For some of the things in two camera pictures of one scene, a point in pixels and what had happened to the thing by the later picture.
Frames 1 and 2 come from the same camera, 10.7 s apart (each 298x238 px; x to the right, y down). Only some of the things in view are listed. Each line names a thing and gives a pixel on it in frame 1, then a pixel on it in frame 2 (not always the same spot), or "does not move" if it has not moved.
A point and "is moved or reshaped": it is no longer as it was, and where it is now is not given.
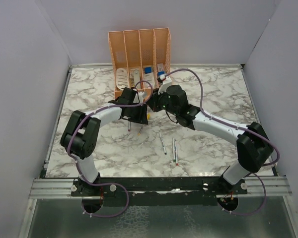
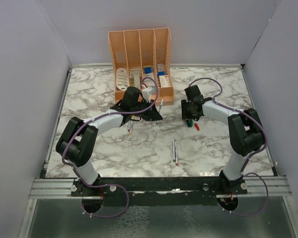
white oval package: (122, 78) does not move
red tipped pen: (176, 152) does not move
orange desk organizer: (139, 55) does not move
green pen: (174, 150) does not move
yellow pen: (139, 134) → (131, 128)
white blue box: (148, 76) does not move
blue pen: (162, 143) is moved or reshaped
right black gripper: (152, 101) → (186, 115)
